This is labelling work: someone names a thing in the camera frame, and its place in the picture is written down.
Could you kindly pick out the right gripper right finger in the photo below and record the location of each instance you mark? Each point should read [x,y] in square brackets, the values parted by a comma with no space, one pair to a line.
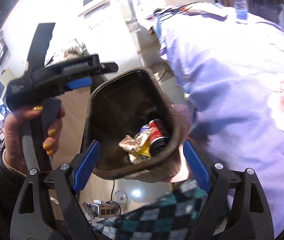
[236,207]

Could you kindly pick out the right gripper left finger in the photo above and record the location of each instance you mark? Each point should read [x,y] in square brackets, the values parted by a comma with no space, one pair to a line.
[48,207]

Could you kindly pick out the red paper tea cup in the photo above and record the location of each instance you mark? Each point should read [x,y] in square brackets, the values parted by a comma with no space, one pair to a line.
[158,138]

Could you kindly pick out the white tissues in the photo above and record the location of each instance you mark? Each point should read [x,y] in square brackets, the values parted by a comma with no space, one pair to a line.
[133,145]

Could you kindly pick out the yellow foam net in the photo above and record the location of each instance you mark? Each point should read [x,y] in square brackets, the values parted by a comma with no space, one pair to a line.
[145,149]

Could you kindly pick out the purple tissue pack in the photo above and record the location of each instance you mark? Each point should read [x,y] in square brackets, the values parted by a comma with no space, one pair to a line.
[144,128]

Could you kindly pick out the black trash bin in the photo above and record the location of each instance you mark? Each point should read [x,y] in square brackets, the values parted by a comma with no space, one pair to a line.
[120,107]

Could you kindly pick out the left hand gold nails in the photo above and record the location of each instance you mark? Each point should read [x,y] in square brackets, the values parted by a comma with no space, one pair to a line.
[13,155]

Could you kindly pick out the checkered green cloth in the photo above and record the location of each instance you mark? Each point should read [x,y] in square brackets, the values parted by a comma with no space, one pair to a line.
[169,217]

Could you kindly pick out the white beauty machine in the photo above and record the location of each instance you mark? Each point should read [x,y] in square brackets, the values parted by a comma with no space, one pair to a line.
[91,27]

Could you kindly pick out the purple floral bed sheet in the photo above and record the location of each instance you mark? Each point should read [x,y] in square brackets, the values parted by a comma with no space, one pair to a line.
[232,74]

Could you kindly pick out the papers on bed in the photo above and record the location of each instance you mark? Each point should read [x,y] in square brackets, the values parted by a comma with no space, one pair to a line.
[205,9]

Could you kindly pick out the clear water bottle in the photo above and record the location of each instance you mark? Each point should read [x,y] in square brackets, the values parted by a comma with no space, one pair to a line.
[241,9]

